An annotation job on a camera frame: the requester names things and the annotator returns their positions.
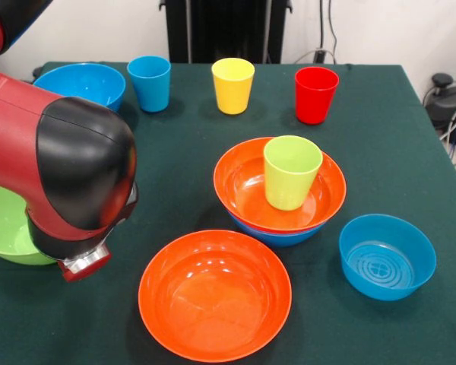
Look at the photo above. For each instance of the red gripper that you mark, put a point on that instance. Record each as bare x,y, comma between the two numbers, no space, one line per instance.
83,272

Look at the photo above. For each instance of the green bowl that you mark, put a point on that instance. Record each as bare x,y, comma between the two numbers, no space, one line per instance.
4,235

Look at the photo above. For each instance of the orange bowl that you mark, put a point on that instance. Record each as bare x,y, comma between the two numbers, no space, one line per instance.
213,304
243,190

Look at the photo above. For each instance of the large blue bowl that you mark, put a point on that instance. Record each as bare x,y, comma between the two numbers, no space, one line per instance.
285,237
87,83

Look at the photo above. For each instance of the lime green cup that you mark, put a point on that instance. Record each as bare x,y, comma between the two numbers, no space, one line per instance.
289,182

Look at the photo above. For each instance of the small blue bowl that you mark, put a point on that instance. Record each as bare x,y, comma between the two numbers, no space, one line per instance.
387,262

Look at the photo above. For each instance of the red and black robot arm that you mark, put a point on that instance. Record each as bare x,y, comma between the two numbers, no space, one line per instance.
11,133

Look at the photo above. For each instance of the light blue cup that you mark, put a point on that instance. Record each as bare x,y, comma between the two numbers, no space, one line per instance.
150,91

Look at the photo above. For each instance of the yellow cup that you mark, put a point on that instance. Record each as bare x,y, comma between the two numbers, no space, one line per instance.
232,95

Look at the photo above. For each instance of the red cup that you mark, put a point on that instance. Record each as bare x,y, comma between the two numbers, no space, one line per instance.
315,99

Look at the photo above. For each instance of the dark green tablecloth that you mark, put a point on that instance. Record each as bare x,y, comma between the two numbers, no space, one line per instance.
365,171

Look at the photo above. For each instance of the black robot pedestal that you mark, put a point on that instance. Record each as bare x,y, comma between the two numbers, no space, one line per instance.
224,30

